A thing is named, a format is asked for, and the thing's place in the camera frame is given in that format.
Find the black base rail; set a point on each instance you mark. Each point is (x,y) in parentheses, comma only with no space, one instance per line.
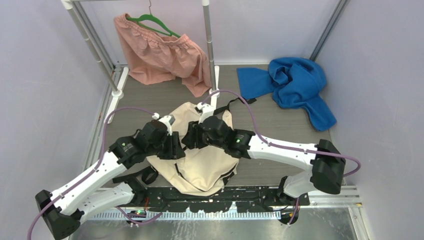
(247,199)

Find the blue cloth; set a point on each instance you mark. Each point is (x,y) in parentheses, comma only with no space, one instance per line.
(294,83)

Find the pink garment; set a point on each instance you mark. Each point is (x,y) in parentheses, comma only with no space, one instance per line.
(154,59)

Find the cream canvas backpack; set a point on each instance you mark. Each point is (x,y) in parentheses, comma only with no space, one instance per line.
(202,172)

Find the metal clothes rack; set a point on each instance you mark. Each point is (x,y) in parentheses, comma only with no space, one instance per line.
(151,22)

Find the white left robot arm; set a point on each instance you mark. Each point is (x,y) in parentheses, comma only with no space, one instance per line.
(101,187)

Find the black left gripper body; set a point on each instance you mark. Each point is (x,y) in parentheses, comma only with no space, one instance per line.
(162,149)

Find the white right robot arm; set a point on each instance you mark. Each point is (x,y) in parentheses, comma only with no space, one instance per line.
(323,166)

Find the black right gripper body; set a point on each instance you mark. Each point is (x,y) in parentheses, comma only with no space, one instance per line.
(207,140)

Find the metal corner pole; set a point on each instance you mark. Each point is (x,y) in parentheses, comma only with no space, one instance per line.
(335,16)

